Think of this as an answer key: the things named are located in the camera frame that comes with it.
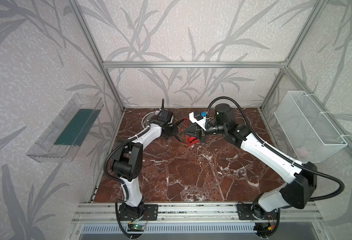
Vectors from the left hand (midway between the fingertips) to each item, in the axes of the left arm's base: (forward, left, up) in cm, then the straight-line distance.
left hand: (178, 127), depth 95 cm
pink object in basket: (-22, -62, +11) cm, 67 cm away
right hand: (-17, -4, +24) cm, 30 cm away
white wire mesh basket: (-23, -58, +25) cm, 67 cm away
